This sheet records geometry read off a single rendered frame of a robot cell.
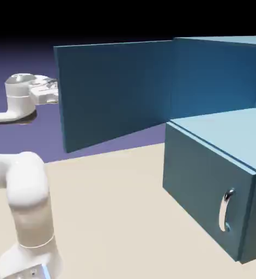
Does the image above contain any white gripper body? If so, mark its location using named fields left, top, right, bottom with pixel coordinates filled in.
left=29, top=84, right=59, bottom=105

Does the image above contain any large blue cabinet door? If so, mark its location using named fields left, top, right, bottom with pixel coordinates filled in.
left=53, top=40, right=174, bottom=154

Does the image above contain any blue cabinet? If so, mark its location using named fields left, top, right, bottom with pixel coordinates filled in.
left=162, top=35, right=256, bottom=265

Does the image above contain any blue cabinet door with handle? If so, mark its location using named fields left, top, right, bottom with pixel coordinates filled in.
left=162, top=121, right=256, bottom=263

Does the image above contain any curved silver door handle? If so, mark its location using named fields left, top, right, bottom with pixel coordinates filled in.
left=218, top=187, right=236, bottom=233

